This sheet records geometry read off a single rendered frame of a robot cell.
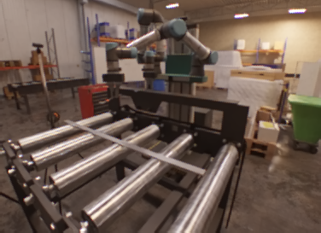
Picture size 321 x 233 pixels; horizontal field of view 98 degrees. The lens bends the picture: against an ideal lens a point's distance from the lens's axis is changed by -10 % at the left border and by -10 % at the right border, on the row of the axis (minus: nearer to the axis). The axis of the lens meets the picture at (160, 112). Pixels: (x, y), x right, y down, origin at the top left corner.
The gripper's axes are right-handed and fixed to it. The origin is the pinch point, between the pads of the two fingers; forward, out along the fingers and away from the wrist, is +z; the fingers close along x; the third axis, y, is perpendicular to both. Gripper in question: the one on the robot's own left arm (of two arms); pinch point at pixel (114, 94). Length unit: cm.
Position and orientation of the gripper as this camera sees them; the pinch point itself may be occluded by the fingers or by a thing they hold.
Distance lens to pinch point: 104.9
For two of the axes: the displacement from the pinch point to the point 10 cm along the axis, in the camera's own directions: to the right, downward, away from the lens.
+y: -1.4, 2.9, -9.5
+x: 9.9, 0.4, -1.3
